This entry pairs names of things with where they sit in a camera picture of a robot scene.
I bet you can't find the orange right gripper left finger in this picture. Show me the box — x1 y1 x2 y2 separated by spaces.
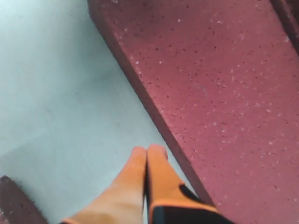
61 147 147 224

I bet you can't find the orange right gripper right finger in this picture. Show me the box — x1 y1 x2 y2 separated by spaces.
147 144 224 224

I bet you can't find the front large red brick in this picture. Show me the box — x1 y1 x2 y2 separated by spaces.
0 175 47 224

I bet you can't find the bottom left back brick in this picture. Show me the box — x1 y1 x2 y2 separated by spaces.
270 0 299 54

